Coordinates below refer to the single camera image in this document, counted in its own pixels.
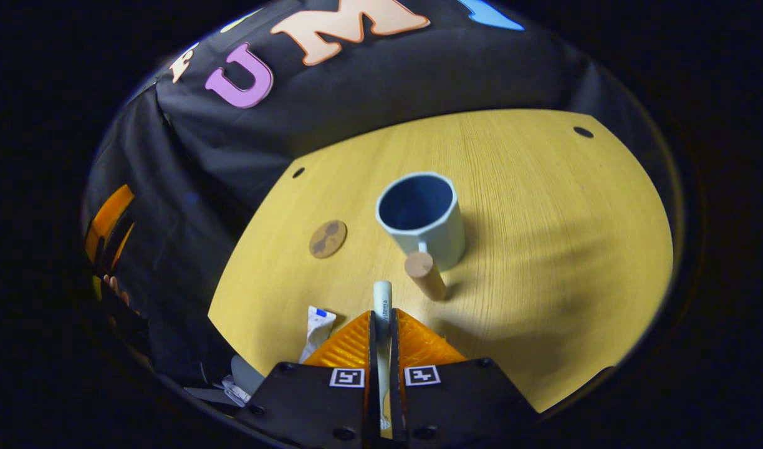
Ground light blue cup cork handle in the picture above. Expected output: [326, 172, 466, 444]
[375, 172, 467, 302]

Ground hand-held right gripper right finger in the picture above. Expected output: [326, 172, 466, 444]
[390, 308, 539, 449]

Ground white toothpaste tube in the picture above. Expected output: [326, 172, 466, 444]
[299, 305, 337, 364]

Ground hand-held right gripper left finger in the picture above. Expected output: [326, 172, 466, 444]
[236, 310, 382, 449]

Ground black backdrop cloth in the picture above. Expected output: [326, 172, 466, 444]
[82, 0, 673, 400]

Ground round brown coaster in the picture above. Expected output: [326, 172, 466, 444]
[309, 220, 348, 259]

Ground pale white toothbrush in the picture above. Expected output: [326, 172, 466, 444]
[373, 280, 393, 438]

